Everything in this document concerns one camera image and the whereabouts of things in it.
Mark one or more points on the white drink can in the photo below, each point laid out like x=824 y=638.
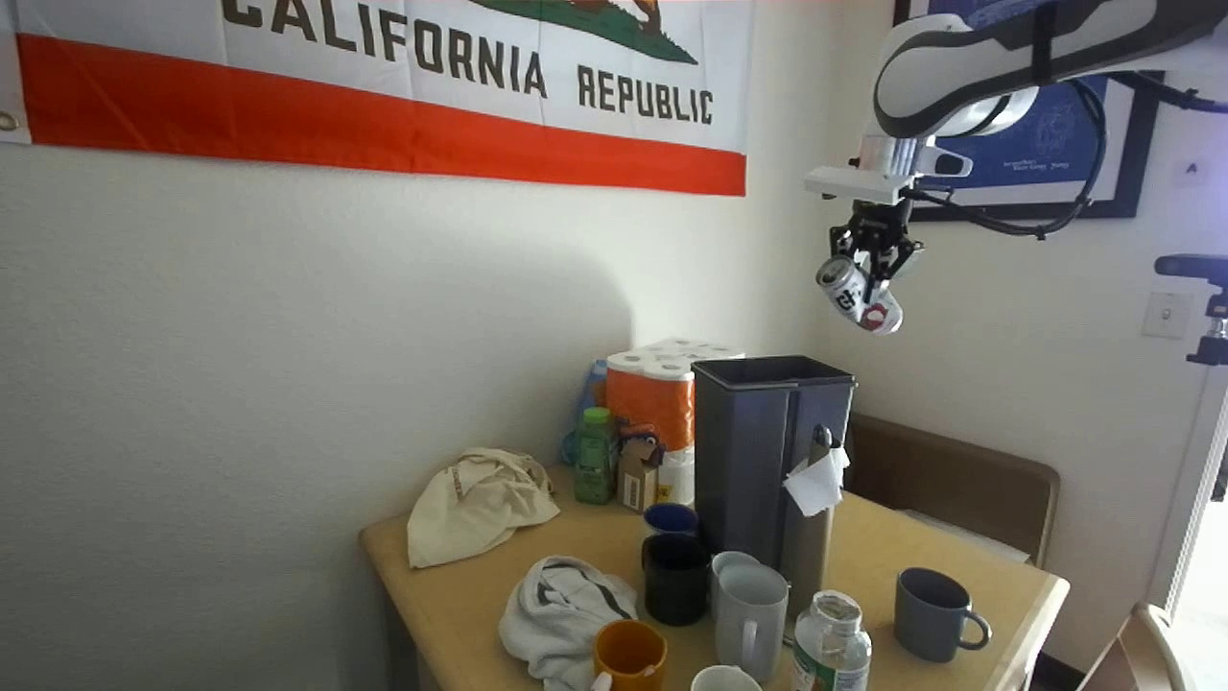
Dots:
x=867 y=310

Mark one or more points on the white paper towel scrap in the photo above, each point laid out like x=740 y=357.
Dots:
x=813 y=486

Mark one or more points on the small brown bottle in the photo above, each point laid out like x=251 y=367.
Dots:
x=633 y=482

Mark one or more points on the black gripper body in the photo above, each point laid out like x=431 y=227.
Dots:
x=875 y=227

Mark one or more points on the cream cloth bag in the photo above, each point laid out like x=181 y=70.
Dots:
x=472 y=506

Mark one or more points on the grey plastic bin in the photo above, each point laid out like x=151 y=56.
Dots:
x=751 y=447

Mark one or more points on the tall white mug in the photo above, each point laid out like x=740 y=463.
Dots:
x=751 y=620

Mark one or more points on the paper towel multipack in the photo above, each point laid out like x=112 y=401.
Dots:
x=654 y=399

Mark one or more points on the grey mug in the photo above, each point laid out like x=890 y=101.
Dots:
x=930 y=615

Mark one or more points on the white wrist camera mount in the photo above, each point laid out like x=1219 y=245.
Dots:
x=884 y=179

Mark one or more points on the blue bottle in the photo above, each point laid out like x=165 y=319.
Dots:
x=593 y=385

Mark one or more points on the white light switch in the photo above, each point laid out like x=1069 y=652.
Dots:
x=1168 y=316

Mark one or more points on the cardboard tube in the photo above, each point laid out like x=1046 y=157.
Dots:
x=806 y=561

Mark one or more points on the navy mug white interior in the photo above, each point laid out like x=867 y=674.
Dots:
x=725 y=679

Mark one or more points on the black mug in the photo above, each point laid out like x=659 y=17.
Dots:
x=678 y=582

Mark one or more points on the black camera on stand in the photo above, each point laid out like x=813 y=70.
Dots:
x=1189 y=268

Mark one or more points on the blue mug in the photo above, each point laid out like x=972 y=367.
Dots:
x=674 y=520

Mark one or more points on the clear bottle green label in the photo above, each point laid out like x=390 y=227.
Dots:
x=831 y=648

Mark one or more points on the orange mug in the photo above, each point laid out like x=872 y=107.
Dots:
x=625 y=660

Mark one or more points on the California Republic flag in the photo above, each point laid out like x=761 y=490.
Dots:
x=386 y=130

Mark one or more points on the white cloth dark stripes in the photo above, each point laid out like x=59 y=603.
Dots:
x=556 y=620

